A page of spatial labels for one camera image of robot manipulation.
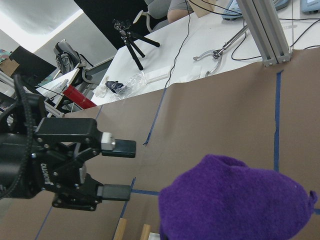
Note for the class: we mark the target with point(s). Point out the clear plastic bag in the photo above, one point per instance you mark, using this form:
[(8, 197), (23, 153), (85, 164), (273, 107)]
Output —
[(133, 85)]

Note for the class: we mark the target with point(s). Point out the black backpack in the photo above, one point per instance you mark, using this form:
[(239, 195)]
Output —
[(67, 59)]

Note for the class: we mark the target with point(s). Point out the white towel rack with wooden bars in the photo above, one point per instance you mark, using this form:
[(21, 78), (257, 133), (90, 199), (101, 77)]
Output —
[(134, 231)]

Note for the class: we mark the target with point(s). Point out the metal reacher grabber tool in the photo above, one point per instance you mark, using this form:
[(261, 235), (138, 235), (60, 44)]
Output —
[(217, 54)]

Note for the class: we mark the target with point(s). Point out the red cylinder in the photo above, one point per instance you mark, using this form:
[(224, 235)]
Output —
[(77, 97)]

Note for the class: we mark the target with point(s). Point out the grey aluminium frame post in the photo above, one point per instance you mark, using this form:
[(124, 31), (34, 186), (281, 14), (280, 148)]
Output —
[(263, 22)]

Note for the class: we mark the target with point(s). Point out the purple towel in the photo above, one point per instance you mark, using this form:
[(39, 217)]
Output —
[(221, 198)]

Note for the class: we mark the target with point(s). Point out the black mini tripod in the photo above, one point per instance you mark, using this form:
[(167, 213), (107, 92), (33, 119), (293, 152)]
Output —
[(128, 37)]

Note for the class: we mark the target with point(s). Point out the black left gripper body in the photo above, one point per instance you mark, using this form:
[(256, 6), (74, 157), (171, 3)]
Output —
[(52, 159)]

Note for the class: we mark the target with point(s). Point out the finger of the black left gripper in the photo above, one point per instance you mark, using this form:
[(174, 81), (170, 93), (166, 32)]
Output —
[(111, 147), (114, 192)]

